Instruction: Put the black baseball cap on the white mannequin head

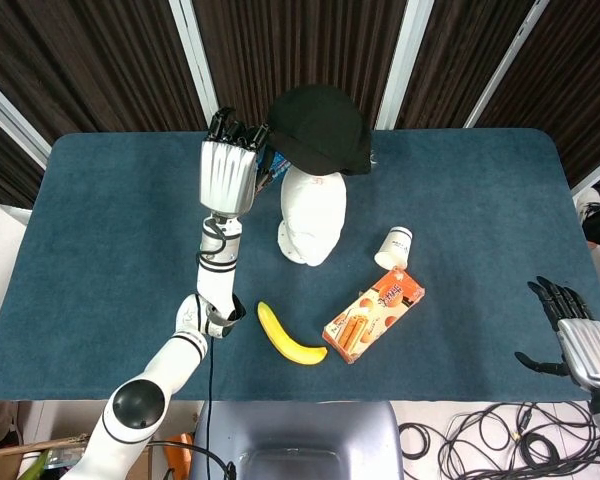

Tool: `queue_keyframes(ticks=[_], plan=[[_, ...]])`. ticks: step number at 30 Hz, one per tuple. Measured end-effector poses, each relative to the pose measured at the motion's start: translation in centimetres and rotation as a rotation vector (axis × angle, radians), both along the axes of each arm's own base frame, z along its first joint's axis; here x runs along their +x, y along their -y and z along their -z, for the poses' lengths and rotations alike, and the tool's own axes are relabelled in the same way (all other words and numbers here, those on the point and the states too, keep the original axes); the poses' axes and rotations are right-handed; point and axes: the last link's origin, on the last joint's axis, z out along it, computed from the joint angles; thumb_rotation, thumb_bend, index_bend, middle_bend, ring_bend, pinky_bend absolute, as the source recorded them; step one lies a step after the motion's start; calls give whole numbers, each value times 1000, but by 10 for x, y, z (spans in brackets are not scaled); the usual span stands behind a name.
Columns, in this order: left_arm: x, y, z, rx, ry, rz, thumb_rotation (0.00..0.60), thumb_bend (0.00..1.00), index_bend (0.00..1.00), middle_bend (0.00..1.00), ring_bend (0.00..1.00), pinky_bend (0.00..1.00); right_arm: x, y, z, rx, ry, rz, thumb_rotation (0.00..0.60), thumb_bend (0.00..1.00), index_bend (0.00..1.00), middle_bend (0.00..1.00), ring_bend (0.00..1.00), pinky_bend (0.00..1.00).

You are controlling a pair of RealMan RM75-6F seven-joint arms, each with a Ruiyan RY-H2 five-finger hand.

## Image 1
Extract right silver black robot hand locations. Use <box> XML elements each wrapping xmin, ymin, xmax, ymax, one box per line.
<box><xmin>514</xmin><ymin>275</ymin><xmax>600</xmax><ymax>394</ymax></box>

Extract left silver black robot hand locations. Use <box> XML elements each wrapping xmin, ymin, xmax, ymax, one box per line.
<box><xmin>198</xmin><ymin>106</ymin><xmax>274</xmax><ymax>219</ymax></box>

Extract black baseball cap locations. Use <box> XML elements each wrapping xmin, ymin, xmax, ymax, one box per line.
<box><xmin>266</xmin><ymin>84</ymin><xmax>372</xmax><ymax>176</ymax></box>

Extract white mannequin head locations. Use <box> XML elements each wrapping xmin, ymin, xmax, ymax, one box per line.
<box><xmin>278</xmin><ymin>167</ymin><xmax>347</xmax><ymax>267</ymax></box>

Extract blue table mat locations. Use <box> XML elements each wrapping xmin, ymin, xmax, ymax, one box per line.
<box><xmin>0</xmin><ymin>128</ymin><xmax>600</xmax><ymax>404</ymax></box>

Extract dark brown pleated curtain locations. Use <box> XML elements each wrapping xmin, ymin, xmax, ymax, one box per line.
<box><xmin>192</xmin><ymin>0</ymin><xmax>409</xmax><ymax>132</ymax></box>
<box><xmin>477</xmin><ymin>0</ymin><xmax>600</xmax><ymax>189</ymax></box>
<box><xmin>0</xmin><ymin>107</ymin><xmax>46</xmax><ymax>210</ymax></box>
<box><xmin>0</xmin><ymin>0</ymin><xmax>211</xmax><ymax>146</ymax></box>
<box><xmin>394</xmin><ymin>0</ymin><xmax>536</xmax><ymax>130</ymax></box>

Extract yellow banana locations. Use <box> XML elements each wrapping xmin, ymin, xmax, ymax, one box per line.
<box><xmin>257</xmin><ymin>300</ymin><xmax>329</xmax><ymax>366</ymax></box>

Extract white paper cup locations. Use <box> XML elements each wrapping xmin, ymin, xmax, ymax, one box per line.
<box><xmin>373</xmin><ymin>227</ymin><xmax>414</xmax><ymax>271</ymax></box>

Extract orange biscuit box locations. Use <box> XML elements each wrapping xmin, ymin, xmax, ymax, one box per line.
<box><xmin>322</xmin><ymin>267</ymin><xmax>426</xmax><ymax>365</ymax></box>

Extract grey robot torso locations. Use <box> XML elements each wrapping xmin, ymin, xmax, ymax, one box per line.
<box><xmin>188</xmin><ymin>400</ymin><xmax>405</xmax><ymax>480</ymax></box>

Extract orange bag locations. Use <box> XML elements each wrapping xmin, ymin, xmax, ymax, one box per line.
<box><xmin>163</xmin><ymin>433</ymin><xmax>196</xmax><ymax>471</ymax></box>

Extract green plastic item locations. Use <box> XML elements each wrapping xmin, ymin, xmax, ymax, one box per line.
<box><xmin>17</xmin><ymin>449</ymin><xmax>51</xmax><ymax>480</ymax></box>

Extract white partition post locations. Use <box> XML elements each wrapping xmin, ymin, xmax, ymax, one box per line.
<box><xmin>0</xmin><ymin>69</ymin><xmax>52</xmax><ymax>169</ymax></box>
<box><xmin>374</xmin><ymin>0</ymin><xmax>435</xmax><ymax>131</ymax></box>
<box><xmin>463</xmin><ymin>0</ymin><xmax>551</xmax><ymax>129</ymax></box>
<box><xmin>168</xmin><ymin>0</ymin><xmax>225</xmax><ymax>132</ymax></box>

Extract black tangled floor cables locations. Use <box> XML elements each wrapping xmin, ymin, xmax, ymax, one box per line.
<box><xmin>397</xmin><ymin>399</ymin><xmax>600</xmax><ymax>480</ymax></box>

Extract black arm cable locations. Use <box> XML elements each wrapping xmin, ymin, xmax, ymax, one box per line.
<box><xmin>147</xmin><ymin>337</ymin><xmax>237</xmax><ymax>480</ymax></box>

